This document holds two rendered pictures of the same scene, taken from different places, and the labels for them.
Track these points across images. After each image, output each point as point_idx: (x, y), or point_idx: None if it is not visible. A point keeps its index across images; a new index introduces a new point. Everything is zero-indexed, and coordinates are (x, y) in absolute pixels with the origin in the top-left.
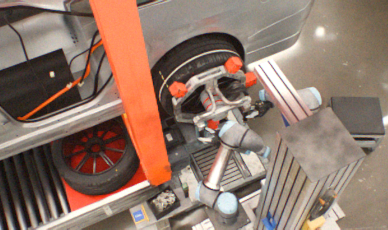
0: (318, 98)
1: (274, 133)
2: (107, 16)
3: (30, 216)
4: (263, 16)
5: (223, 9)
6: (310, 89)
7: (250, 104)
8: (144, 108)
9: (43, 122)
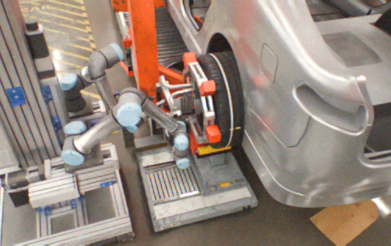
0: (119, 110)
1: (205, 244)
2: None
3: None
4: (258, 93)
5: (241, 31)
6: (132, 102)
7: (247, 226)
8: None
9: (185, 16)
